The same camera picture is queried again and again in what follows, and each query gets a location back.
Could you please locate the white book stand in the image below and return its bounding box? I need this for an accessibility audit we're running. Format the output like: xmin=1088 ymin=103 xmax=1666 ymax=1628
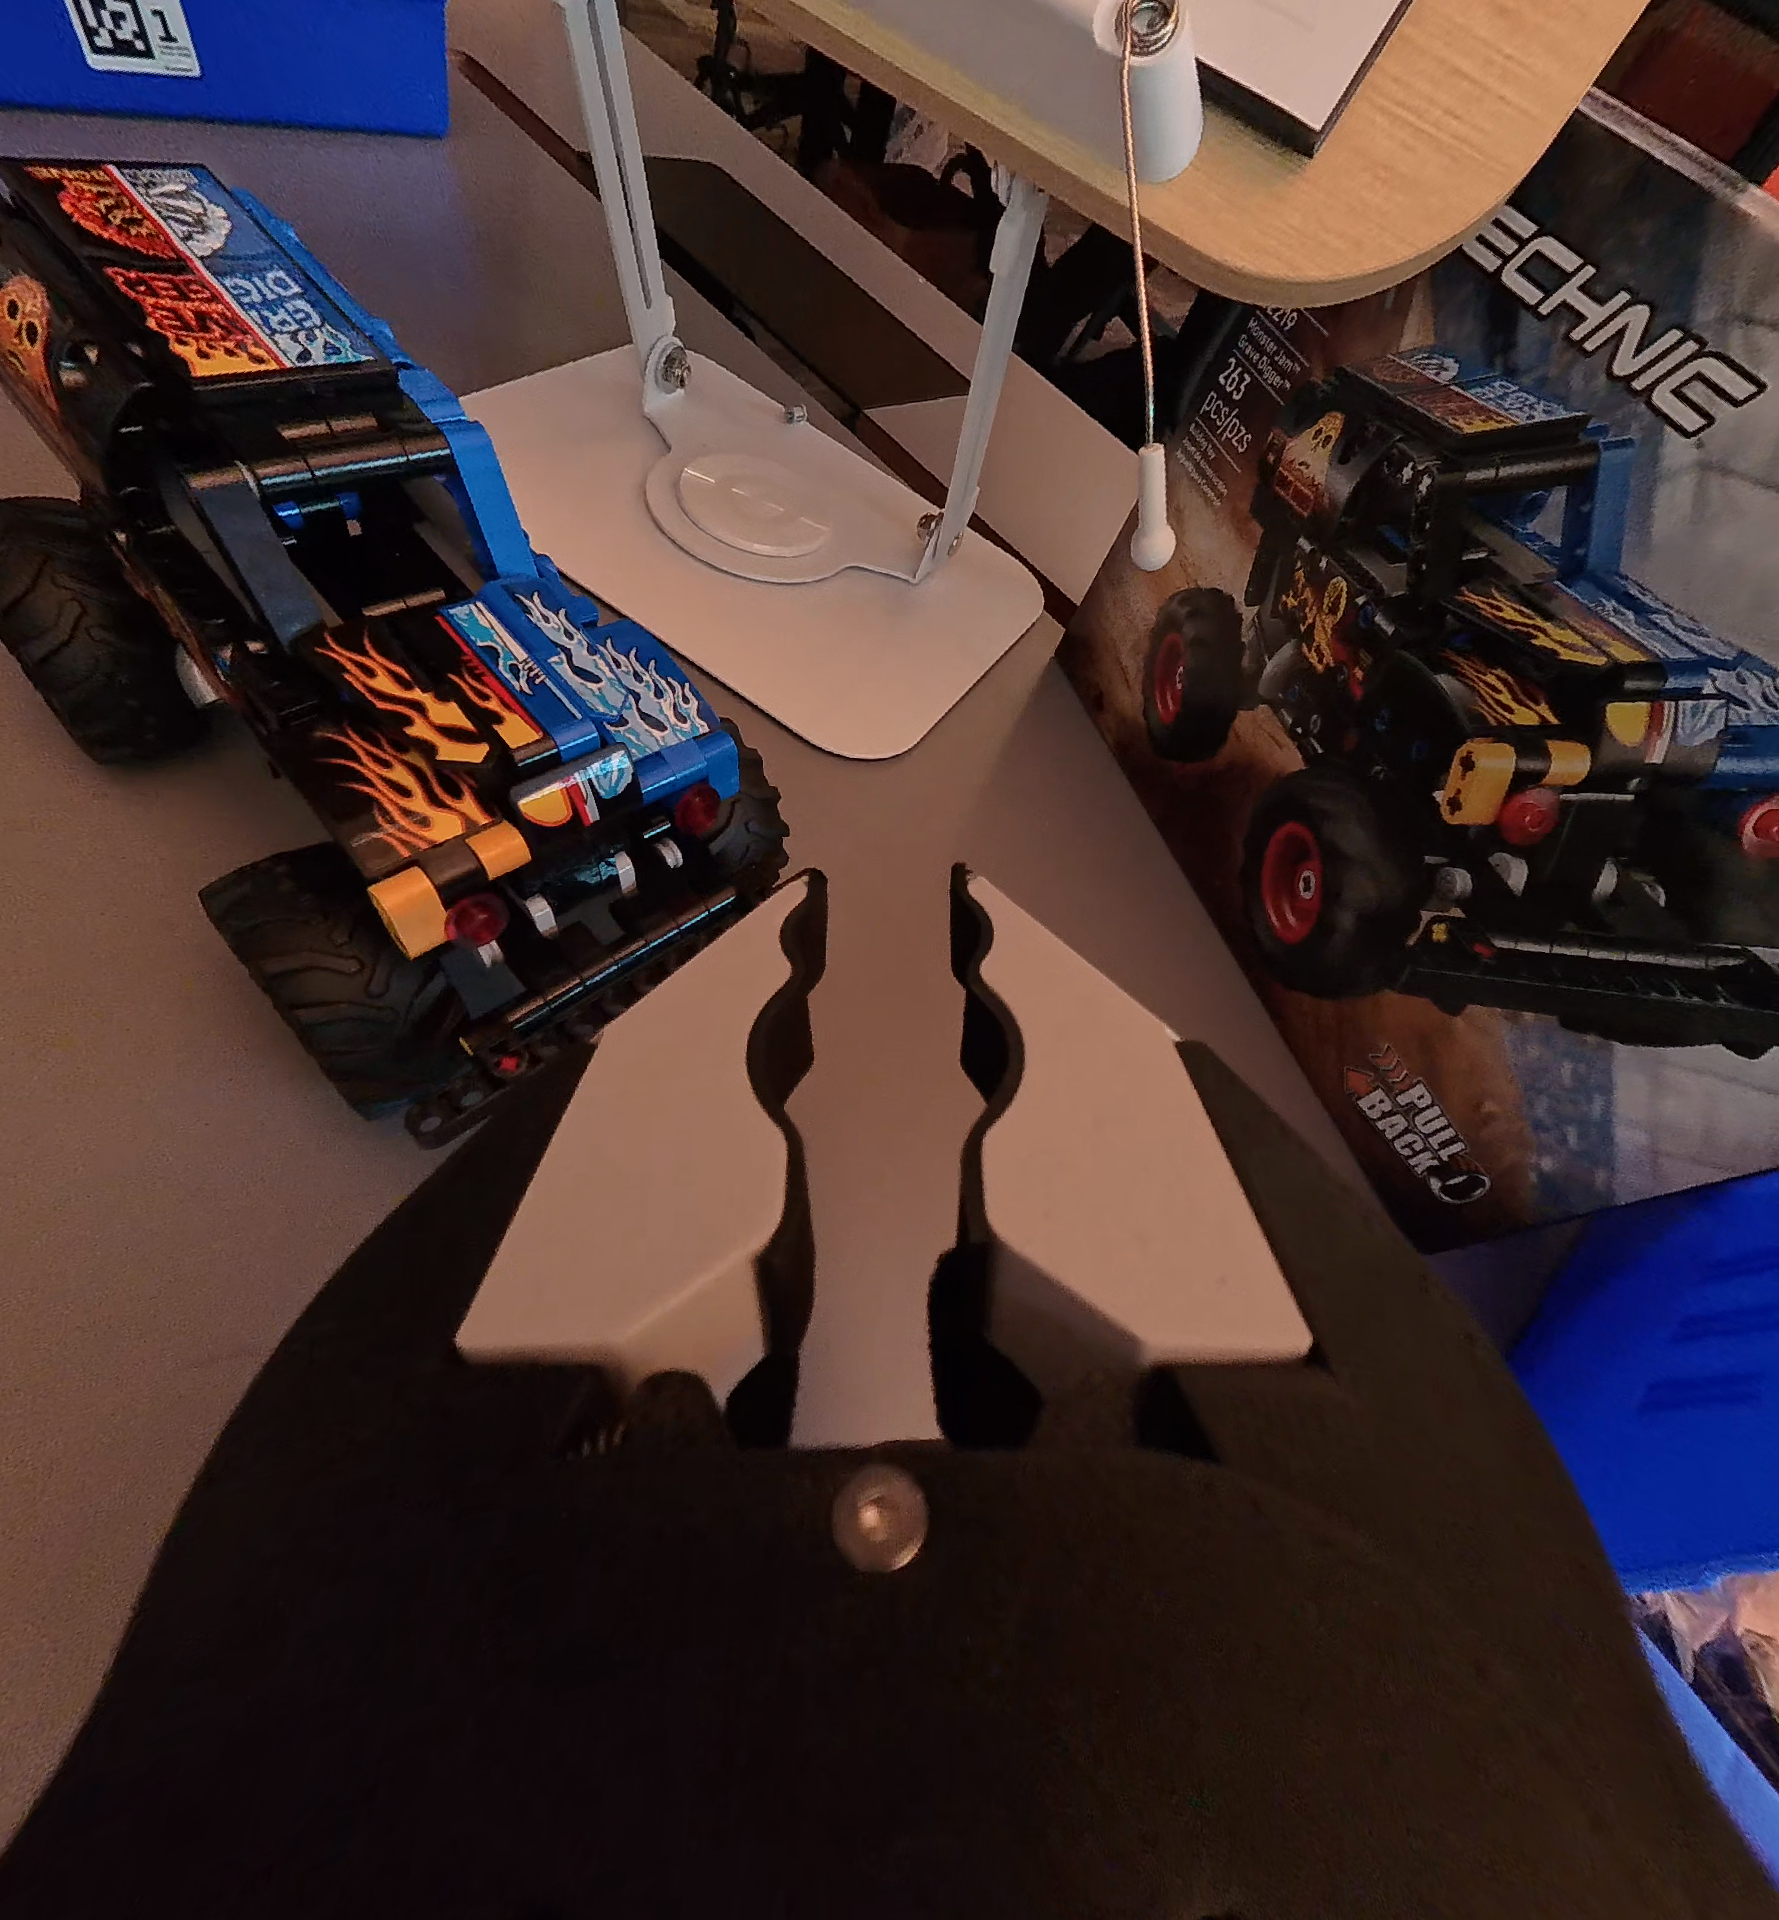
xmin=461 ymin=0 xmax=1654 ymax=761

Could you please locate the shiny clear plastic bag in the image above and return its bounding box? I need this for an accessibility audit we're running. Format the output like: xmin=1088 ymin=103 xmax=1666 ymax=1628
xmin=1632 ymin=1560 xmax=1779 ymax=1825

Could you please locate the flame-printed toy monster truck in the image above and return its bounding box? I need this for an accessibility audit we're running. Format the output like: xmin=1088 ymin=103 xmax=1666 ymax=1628
xmin=0 ymin=158 xmax=796 ymax=1151

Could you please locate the grey desk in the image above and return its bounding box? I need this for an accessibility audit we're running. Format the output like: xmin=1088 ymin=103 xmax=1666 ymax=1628
xmin=0 ymin=60 xmax=1431 ymax=1907

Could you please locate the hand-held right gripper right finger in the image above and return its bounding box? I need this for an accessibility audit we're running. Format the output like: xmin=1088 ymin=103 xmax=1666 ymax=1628
xmin=928 ymin=862 xmax=1317 ymax=1451

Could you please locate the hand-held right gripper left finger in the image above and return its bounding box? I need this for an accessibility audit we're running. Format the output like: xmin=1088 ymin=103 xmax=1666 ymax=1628
xmin=456 ymin=871 xmax=834 ymax=1451

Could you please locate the blue storage bin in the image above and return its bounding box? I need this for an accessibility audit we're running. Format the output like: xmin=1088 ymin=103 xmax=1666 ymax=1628
xmin=0 ymin=0 xmax=451 ymax=142
xmin=1504 ymin=1155 xmax=1779 ymax=1920

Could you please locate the instruction booklet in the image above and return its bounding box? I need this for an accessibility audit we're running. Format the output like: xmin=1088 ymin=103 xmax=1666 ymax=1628
xmin=1197 ymin=0 xmax=1416 ymax=156

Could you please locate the dark toy box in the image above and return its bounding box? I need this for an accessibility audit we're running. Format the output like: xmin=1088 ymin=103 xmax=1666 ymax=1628
xmin=1054 ymin=91 xmax=1779 ymax=1256

